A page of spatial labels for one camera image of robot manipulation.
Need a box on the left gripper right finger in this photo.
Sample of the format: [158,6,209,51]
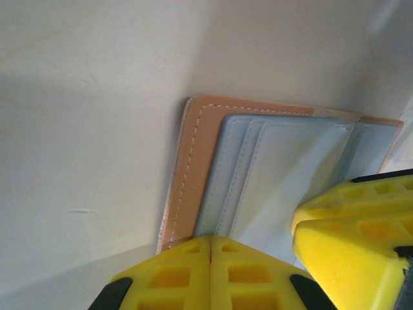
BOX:
[210,236,337,310]

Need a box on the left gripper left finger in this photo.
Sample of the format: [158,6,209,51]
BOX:
[92,235,212,310]

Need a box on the tan leather card holder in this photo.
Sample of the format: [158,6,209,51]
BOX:
[156,93,405,256]

